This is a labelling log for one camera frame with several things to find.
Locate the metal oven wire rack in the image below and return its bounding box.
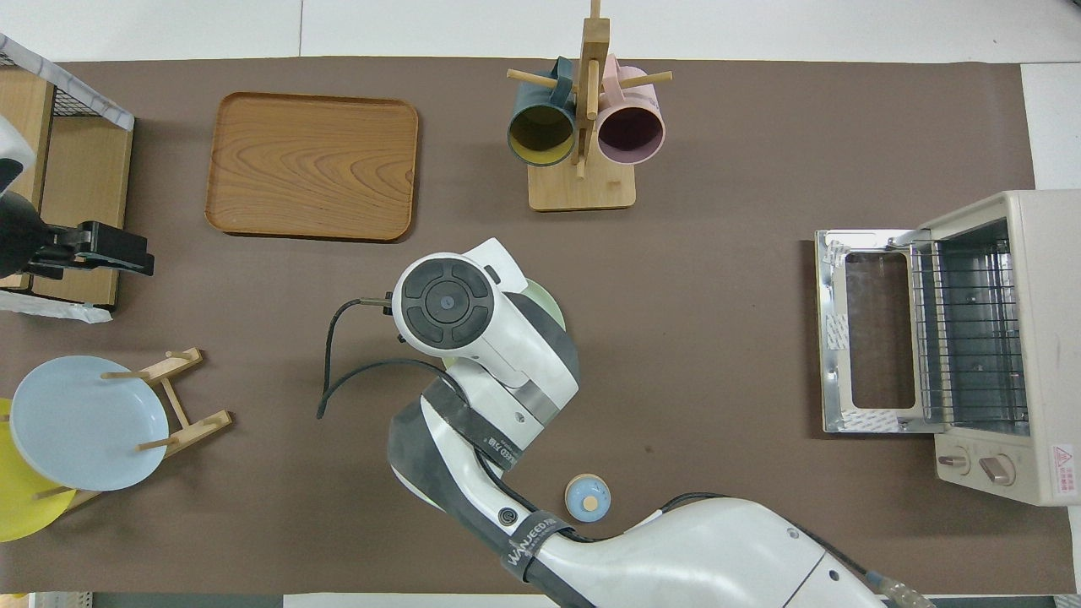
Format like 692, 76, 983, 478
910, 239, 1031, 425

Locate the dark teal mug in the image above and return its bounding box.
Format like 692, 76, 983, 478
507, 57, 578, 168

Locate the light green plate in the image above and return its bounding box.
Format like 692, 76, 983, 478
439, 277, 568, 374

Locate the wooden mug tree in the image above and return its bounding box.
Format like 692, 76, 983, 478
507, 0, 674, 212

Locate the brown wooden tray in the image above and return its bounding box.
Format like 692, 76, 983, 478
205, 91, 420, 244

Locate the light blue plate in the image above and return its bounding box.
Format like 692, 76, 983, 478
10, 355, 170, 492

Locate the yellow plate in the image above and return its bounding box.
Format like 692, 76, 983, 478
0, 397, 77, 543

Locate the large oven control knob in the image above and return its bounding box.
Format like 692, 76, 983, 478
979, 453, 1018, 487

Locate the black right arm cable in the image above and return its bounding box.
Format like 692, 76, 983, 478
317, 294, 930, 608

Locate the beige toaster oven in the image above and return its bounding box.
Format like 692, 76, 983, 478
916, 190, 1081, 508

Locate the wooden plate rack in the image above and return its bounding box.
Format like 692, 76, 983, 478
34, 346, 234, 516

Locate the brown table mat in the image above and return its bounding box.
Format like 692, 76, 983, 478
0, 57, 1078, 596

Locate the glass oven door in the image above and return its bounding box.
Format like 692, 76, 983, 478
814, 228, 948, 437

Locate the pink mug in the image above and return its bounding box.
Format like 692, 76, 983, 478
596, 55, 666, 166

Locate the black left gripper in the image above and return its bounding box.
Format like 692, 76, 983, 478
0, 193, 155, 281

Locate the wooden shelf with wire basket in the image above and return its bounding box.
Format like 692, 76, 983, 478
0, 34, 136, 323

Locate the blue jar with wooden knob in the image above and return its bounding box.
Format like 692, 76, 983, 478
564, 474, 611, 524

